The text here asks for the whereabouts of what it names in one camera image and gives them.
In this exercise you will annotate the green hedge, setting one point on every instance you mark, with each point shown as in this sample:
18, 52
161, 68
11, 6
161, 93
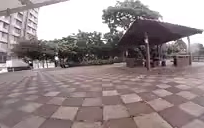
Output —
90, 62

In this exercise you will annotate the row of green trees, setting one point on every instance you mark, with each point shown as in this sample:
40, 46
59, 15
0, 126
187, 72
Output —
86, 43

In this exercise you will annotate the chequered red and beige pavement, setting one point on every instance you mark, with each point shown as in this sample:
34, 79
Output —
100, 100

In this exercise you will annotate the person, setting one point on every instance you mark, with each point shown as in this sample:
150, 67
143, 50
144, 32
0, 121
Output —
56, 60

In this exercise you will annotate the dark-roofed open shelter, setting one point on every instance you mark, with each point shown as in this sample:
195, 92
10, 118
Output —
156, 31

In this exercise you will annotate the railing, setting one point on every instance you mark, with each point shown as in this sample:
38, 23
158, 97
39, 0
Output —
201, 58

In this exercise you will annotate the tall grey building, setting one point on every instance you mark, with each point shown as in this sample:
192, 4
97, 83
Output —
10, 26

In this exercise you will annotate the pale overhead canopy edge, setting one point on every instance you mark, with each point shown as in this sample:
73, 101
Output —
20, 6

